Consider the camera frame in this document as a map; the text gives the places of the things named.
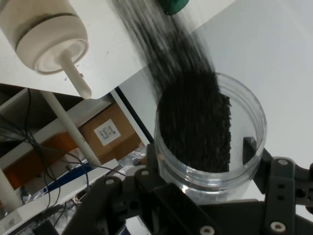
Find white round tube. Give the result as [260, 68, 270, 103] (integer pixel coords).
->
[0, 168, 22, 213]
[41, 92, 101, 167]

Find beige pestle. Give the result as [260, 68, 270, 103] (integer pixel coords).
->
[60, 50, 92, 100]

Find cardboard box with white label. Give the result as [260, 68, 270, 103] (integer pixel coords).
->
[79, 101, 145, 165]

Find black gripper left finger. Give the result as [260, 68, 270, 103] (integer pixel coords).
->
[61, 143, 223, 235]

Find poured black seeds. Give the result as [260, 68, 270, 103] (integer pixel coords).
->
[111, 0, 218, 98]

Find clear jar with black seeds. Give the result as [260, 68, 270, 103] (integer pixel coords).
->
[154, 72, 268, 204]

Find spice bottle with green cap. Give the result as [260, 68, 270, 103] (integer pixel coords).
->
[158, 0, 190, 16]

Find tangled thin black cables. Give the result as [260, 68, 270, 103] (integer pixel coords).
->
[0, 88, 128, 221]

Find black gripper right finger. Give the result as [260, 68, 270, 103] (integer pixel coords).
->
[243, 136, 313, 235]

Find orange panel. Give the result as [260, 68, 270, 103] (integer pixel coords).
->
[3, 132, 79, 190]

